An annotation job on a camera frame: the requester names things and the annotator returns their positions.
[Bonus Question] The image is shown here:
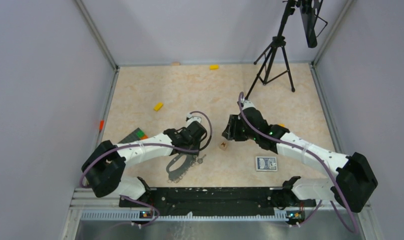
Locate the metal key holder plate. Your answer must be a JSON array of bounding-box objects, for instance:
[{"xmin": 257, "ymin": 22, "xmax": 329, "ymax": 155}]
[{"xmin": 166, "ymin": 153, "xmax": 207, "ymax": 183}]

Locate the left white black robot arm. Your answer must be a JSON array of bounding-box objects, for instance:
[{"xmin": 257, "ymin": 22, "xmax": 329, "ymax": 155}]
[{"xmin": 81, "ymin": 120, "xmax": 207, "ymax": 207}]

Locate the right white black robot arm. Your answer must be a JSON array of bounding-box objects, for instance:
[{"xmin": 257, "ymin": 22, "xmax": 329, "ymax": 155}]
[{"xmin": 222, "ymin": 107, "xmax": 378, "ymax": 213}]

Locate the wooden letter cube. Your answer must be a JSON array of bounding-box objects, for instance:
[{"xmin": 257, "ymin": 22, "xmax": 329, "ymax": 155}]
[{"xmin": 219, "ymin": 141, "xmax": 229, "ymax": 151}]

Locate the blue playing card deck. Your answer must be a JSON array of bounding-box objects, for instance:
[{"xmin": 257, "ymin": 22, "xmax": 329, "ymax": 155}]
[{"xmin": 255, "ymin": 156, "xmax": 278, "ymax": 172}]

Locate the yellow block centre left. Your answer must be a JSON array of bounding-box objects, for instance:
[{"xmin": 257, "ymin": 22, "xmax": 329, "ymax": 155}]
[{"xmin": 153, "ymin": 102, "xmax": 163, "ymax": 112}]

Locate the black tripod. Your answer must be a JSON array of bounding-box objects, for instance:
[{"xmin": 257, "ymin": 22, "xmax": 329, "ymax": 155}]
[{"xmin": 244, "ymin": 0, "xmax": 329, "ymax": 103}]

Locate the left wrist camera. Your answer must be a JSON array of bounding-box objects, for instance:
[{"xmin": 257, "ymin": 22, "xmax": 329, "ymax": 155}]
[{"xmin": 186, "ymin": 113, "xmax": 201, "ymax": 127}]

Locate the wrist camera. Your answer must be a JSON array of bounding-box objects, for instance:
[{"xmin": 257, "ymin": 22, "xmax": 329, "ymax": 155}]
[
  {"xmin": 240, "ymin": 99, "xmax": 255, "ymax": 110},
  {"xmin": 186, "ymin": 113, "xmax": 201, "ymax": 127}
]

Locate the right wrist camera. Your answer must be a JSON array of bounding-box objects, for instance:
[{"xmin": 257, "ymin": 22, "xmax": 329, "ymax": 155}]
[{"xmin": 240, "ymin": 99, "xmax": 255, "ymax": 110}]

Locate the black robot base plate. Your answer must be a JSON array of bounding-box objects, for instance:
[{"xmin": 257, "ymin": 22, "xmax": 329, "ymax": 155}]
[{"xmin": 119, "ymin": 187, "xmax": 317, "ymax": 217}]

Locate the orange red wall clip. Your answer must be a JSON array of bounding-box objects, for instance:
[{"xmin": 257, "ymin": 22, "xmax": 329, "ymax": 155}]
[{"xmin": 99, "ymin": 120, "xmax": 105, "ymax": 131}]

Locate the white slotted cable duct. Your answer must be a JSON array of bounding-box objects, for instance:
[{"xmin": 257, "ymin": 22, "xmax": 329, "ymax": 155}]
[{"xmin": 81, "ymin": 210, "xmax": 288, "ymax": 222}]

